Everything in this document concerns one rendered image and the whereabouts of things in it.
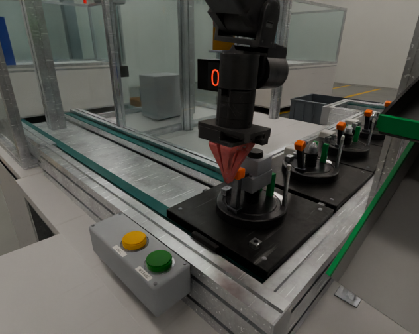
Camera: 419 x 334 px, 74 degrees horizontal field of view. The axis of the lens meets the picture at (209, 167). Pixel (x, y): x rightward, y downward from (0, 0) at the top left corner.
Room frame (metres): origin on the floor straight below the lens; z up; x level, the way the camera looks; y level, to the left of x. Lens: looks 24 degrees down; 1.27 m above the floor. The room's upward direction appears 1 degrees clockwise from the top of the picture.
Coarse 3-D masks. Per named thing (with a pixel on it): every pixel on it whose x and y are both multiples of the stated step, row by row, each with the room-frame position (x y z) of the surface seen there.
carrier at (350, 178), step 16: (272, 160) 0.74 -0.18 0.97; (288, 160) 0.68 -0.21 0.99; (304, 160) 0.67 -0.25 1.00; (320, 160) 0.68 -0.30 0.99; (336, 160) 0.65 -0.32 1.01; (304, 176) 0.60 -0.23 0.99; (320, 176) 0.60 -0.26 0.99; (336, 176) 0.61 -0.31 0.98; (352, 176) 0.64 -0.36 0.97; (368, 176) 0.64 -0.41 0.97; (304, 192) 0.55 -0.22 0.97; (320, 192) 0.55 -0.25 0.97; (336, 192) 0.55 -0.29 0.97; (352, 192) 0.56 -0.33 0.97; (336, 208) 0.50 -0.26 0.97
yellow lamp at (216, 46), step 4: (212, 40) 0.70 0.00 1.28; (216, 40) 0.68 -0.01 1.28; (212, 44) 0.70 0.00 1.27; (216, 44) 0.68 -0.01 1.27; (220, 44) 0.67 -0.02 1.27; (224, 44) 0.67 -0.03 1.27; (228, 44) 0.67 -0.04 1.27; (232, 44) 0.68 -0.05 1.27; (212, 48) 0.69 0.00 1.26; (216, 48) 0.68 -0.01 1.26; (220, 48) 0.67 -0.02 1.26; (224, 48) 0.67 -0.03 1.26; (228, 48) 0.67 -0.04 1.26
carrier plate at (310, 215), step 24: (216, 192) 0.55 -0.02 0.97; (288, 192) 0.55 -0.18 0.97; (168, 216) 0.47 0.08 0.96; (192, 216) 0.45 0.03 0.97; (216, 216) 0.45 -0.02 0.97; (288, 216) 0.46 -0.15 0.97; (312, 216) 0.46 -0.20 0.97; (216, 240) 0.38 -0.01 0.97; (240, 240) 0.38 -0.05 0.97; (264, 240) 0.38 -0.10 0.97; (288, 240) 0.38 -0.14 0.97; (240, 264) 0.35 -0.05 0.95; (264, 264) 0.33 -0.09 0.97
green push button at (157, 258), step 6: (156, 252) 0.35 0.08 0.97; (162, 252) 0.35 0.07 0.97; (168, 252) 0.35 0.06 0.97; (150, 258) 0.33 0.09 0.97; (156, 258) 0.33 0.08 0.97; (162, 258) 0.33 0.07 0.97; (168, 258) 0.33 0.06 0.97; (150, 264) 0.32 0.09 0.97; (156, 264) 0.32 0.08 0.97; (162, 264) 0.32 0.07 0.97; (168, 264) 0.32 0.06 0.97; (150, 270) 0.32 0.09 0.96; (156, 270) 0.32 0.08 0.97; (162, 270) 0.32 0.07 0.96
